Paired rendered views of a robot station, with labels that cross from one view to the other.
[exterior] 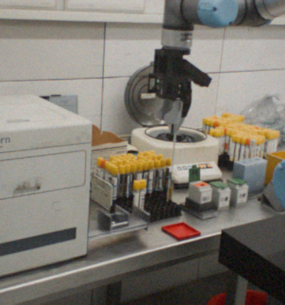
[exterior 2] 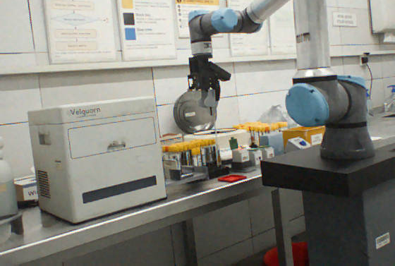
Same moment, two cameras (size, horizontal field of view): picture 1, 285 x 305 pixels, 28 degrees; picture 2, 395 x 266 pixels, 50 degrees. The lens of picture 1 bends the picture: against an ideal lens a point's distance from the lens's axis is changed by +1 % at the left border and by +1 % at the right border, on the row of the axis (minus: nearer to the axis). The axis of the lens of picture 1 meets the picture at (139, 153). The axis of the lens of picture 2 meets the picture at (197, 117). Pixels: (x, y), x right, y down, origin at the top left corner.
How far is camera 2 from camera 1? 0.30 m
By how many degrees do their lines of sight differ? 14
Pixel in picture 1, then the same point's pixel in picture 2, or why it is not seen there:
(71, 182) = (147, 140)
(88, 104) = not seen: hidden behind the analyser
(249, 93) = (260, 109)
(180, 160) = (221, 145)
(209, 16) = (219, 23)
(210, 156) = (242, 140)
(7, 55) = (88, 96)
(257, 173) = (277, 142)
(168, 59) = (198, 61)
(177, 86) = (208, 79)
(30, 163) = (116, 127)
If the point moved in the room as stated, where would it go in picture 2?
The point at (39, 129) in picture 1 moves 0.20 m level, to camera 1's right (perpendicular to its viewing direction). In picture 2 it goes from (119, 102) to (193, 94)
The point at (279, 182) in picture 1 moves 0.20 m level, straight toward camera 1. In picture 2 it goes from (290, 105) to (290, 109)
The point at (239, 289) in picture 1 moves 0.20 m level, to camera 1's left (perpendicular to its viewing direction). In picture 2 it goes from (283, 222) to (228, 229)
